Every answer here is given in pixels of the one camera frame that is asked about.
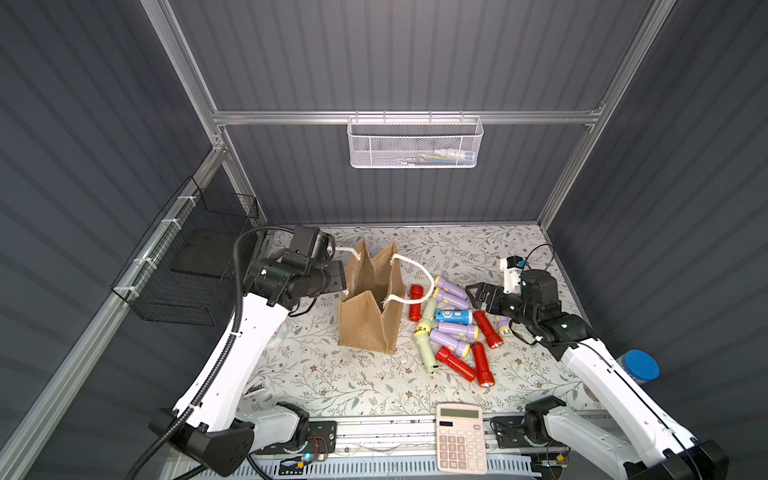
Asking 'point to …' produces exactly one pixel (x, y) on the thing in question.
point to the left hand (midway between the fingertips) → (337, 279)
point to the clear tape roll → (279, 336)
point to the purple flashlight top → (451, 288)
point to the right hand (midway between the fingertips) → (484, 290)
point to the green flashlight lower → (423, 338)
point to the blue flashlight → (459, 316)
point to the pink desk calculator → (461, 439)
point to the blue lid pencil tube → (640, 365)
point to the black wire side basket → (187, 267)
